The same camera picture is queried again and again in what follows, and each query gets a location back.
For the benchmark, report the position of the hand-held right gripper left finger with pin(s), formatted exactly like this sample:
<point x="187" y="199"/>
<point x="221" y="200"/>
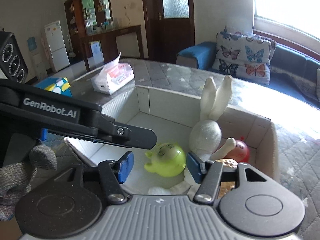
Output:
<point x="126" y="166"/>

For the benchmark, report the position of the blue wall poster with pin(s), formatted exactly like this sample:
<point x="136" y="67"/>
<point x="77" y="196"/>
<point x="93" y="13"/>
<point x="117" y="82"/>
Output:
<point x="31" y="44"/>

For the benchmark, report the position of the wall power outlet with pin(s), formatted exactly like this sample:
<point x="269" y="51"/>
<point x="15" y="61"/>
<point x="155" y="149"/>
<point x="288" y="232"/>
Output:
<point x="128" y="5"/>

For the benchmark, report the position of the white plush rabbit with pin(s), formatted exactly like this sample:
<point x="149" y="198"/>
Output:
<point x="206" y="135"/>

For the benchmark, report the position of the dark blue sofa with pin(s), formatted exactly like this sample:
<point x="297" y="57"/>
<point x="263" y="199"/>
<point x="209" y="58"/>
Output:
<point x="295" y="70"/>

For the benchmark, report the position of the dark wooden door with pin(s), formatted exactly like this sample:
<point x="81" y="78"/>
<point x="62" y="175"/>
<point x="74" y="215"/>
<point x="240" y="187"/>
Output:
<point x="170" y="35"/>

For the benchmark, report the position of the green round toy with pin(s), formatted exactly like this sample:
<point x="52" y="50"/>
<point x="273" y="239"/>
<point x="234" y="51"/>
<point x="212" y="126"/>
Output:
<point x="167" y="158"/>

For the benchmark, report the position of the white paper sign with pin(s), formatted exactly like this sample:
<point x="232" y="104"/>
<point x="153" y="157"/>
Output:
<point x="96" y="51"/>

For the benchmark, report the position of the red round toy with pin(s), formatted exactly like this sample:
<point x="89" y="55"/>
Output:
<point x="240" y="151"/>

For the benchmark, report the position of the window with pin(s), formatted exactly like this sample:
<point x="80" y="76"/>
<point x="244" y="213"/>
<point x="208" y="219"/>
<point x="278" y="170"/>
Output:
<point x="287" y="2"/>

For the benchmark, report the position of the dark green cardboard box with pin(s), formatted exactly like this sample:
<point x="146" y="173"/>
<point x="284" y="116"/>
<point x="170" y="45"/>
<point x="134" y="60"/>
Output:
<point x="162" y="122"/>

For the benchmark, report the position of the blue box with yellow dots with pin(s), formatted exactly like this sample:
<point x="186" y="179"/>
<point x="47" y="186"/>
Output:
<point x="56" y="86"/>

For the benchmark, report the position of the butterfly print pillow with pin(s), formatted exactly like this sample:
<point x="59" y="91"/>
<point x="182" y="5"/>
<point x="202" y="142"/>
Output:
<point x="245" y="47"/>
<point x="240" y="72"/>

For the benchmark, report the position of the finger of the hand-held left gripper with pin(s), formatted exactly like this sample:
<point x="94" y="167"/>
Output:
<point x="135" y="137"/>

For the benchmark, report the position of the person's left hand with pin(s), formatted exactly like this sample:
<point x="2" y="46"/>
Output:
<point x="17" y="180"/>

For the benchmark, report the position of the white refrigerator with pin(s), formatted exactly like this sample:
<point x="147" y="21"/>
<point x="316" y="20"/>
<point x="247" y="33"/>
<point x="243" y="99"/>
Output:
<point x="56" y="47"/>

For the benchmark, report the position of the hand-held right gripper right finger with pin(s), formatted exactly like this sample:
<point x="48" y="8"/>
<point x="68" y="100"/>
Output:
<point x="193" y="166"/>

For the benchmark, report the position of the white tissue pack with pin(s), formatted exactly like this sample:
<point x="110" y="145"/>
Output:
<point x="113" y="77"/>

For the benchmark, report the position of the grey quilted desktop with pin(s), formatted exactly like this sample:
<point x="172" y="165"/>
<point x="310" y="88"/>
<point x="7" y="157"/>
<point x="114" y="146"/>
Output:
<point x="295" y="155"/>

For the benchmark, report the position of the dark wooden cabinet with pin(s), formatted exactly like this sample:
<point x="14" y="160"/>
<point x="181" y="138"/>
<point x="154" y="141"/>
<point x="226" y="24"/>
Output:
<point x="110" y="42"/>

